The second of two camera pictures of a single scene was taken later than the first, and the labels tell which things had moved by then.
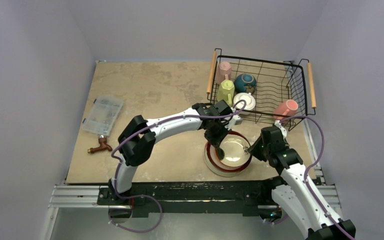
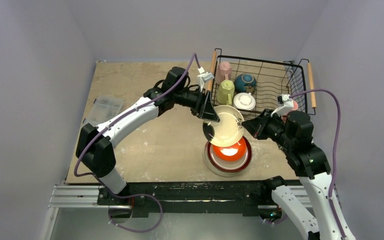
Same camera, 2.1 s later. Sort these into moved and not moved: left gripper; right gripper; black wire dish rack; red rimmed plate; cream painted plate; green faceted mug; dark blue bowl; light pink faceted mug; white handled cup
Moved: right gripper; cream painted plate; left gripper
Not moved: green faceted mug; light pink faceted mug; white handled cup; black wire dish rack; red rimmed plate; dark blue bowl
